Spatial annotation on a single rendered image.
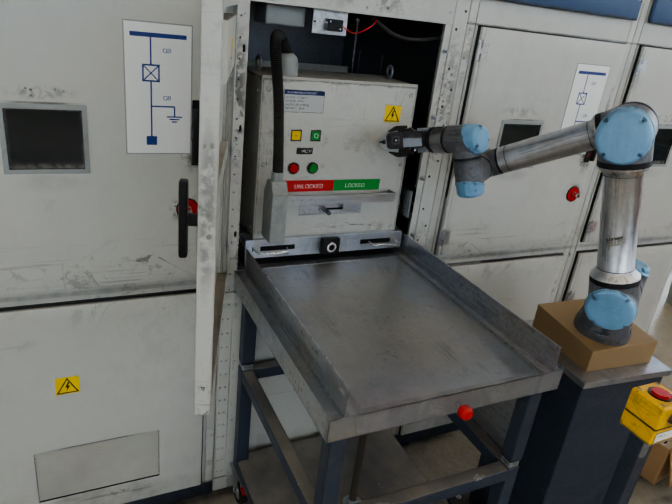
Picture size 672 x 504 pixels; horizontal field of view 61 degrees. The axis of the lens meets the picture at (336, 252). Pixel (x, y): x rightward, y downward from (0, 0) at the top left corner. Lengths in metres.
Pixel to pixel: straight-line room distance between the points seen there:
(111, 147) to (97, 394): 0.71
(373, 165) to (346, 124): 0.17
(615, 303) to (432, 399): 0.53
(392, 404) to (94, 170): 0.88
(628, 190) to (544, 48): 0.69
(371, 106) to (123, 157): 0.71
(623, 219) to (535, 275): 0.89
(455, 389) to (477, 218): 0.85
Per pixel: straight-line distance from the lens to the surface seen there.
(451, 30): 1.79
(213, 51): 0.89
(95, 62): 1.44
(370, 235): 1.85
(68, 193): 1.51
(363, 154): 1.75
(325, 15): 1.62
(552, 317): 1.78
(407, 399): 1.24
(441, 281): 1.76
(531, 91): 1.99
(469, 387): 1.32
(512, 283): 2.26
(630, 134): 1.41
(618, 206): 1.47
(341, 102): 1.68
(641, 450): 1.48
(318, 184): 1.72
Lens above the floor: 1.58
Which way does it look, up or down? 23 degrees down
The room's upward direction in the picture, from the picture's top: 7 degrees clockwise
